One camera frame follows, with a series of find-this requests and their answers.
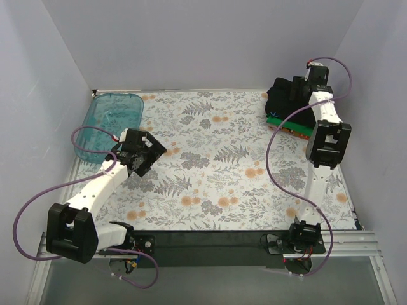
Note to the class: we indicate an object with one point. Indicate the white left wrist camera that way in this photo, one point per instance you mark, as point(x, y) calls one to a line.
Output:
point(125, 135)

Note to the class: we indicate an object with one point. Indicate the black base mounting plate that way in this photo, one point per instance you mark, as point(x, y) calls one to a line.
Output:
point(215, 248)

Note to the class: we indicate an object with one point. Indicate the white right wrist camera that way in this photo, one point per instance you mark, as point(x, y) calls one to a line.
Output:
point(311, 64)

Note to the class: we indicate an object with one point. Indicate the teal transparent plastic tray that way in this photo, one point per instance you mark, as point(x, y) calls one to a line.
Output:
point(113, 112)

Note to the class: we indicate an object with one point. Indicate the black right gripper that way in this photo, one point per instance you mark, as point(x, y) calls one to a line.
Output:
point(297, 88)

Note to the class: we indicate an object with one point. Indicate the orange patterned folded t-shirt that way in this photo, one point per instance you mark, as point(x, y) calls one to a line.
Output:
point(290, 131)

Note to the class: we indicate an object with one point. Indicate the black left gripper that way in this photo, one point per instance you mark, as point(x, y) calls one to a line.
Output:
point(147, 154)

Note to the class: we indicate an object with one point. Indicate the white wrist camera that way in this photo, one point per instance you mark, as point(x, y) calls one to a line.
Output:
point(311, 64)
point(125, 135)

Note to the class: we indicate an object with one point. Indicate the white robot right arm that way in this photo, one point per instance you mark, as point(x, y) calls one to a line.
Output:
point(325, 150)

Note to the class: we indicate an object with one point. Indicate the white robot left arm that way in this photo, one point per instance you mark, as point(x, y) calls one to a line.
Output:
point(71, 231)

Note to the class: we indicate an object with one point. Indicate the black t-shirt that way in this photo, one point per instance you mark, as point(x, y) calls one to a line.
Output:
point(278, 104)

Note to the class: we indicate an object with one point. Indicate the green folded t-shirt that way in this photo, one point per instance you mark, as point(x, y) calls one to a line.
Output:
point(294, 126)

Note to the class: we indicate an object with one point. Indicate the floral patterned table mat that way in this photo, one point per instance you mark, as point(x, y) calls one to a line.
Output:
point(223, 169)

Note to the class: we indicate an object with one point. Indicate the aluminium frame rail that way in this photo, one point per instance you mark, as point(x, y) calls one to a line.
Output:
point(346, 268)

